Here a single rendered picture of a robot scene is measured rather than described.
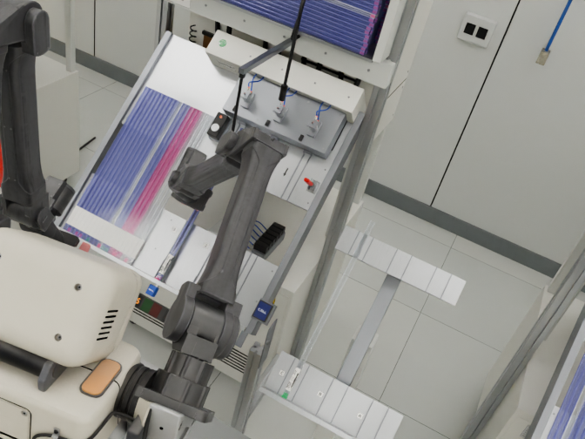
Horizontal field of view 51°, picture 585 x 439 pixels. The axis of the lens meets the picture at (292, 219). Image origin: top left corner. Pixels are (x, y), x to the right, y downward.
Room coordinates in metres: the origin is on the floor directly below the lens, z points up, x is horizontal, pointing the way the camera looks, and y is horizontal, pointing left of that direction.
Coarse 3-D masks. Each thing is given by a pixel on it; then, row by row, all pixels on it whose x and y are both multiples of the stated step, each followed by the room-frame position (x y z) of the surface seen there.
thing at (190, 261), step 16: (64, 224) 1.37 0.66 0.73; (160, 224) 1.38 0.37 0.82; (176, 224) 1.38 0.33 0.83; (192, 224) 1.38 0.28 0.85; (160, 240) 1.34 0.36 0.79; (176, 240) 1.34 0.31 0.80; (192, 240) 1.34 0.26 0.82; (208, 240) 1.34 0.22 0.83; (144, 256) 1.30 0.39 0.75; (160, 256) 1.30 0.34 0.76; (176, 256) 1.30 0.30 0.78; (192, 256) 1.31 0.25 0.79; (208, 256) 1.31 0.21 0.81; (256, 256) 1.31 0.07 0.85; (176, 272) 1.27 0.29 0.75; (192, 272) 1.27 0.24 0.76; (240, 272) 1.28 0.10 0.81; (256, 272) 1.28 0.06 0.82; (272, 272) 1.28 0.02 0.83; (176, 288) 1.23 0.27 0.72; (240, 288) 1.24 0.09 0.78; (256, 288) 1.24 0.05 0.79; (256, 304) 1.21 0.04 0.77; (240, 320) 1.18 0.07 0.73
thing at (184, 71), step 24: (168, 48) 1.81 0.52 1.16; (192, 48) 1.81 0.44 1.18; (168, 72) 1.75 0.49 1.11; (192, 72) 1.75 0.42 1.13; (216, 72) 1.75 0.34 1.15; (192, 96) 1.69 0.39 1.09; (216, 96) 1.69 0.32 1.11; (216, 144) 1.57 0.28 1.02; (288, 144) 1.57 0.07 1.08; (336, 144) 1.58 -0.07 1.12; (288, 168) 1.52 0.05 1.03; (312, 168) 1.52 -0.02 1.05; (288, 192) 1.46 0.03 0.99
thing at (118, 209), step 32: (160, 96) 1.68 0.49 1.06; (128, 128) 1.59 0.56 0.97; (160, 128) 1.59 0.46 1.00; (192, 128) 1.60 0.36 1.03; (128, 160) 1.51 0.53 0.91; (160, 160) 1.52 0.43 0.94; (96, 192) 1.43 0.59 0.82; (128, 192) 1.44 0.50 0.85; (160, 192) 1.44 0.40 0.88; (96, 224) 1.36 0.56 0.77; (128, 224) 1.36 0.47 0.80; (128, 256) 1.29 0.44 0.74
